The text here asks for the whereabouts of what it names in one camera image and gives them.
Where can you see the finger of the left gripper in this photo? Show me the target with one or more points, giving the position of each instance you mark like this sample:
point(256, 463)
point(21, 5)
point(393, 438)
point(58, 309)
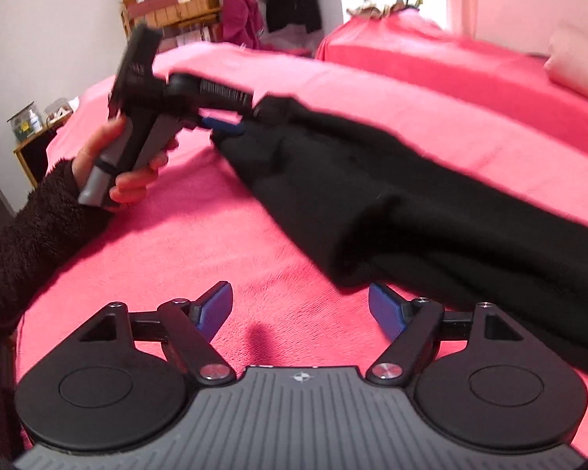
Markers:
point(220, 126)

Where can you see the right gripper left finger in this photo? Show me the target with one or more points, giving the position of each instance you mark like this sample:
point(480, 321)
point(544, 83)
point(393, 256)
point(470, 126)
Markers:
point(185, 329)

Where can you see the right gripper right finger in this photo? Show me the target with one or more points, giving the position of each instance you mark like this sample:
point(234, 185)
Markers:
point(416, 329)

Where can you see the black knit pants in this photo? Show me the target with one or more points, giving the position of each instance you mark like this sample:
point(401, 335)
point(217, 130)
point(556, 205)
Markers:
point(365, 208)

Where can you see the left forearm black sleeve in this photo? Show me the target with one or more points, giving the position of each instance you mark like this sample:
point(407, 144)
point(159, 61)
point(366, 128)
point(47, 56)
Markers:
point(43, 236)

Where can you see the person left hand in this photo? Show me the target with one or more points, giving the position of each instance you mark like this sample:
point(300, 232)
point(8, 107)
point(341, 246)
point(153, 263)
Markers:
point(128, 188)

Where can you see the wooden shelf unit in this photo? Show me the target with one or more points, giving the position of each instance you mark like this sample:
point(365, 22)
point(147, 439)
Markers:
point(179, 21)

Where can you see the near pink bed cover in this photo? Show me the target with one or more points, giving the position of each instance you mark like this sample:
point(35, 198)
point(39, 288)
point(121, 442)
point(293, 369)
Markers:
point(199, 224)

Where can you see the hanging magenta garment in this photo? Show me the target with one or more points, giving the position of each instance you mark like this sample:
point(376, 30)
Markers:
point(242, 23)

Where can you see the clear jar on table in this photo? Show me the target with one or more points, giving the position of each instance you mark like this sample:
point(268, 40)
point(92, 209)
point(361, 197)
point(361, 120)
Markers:
point(26, 122)

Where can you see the small wooden side table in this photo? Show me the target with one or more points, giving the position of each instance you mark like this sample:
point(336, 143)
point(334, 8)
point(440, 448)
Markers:
point(31, 153)

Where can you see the beige cloth on bed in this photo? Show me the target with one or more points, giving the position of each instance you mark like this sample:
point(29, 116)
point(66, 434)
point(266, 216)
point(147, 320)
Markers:
point(373, 11)

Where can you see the far red bed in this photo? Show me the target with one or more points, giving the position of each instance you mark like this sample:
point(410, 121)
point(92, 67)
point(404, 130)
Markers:
point(410, 48)

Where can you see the pale pink pillow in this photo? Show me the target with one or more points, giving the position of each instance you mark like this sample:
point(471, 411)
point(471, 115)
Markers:
point(567, 62)

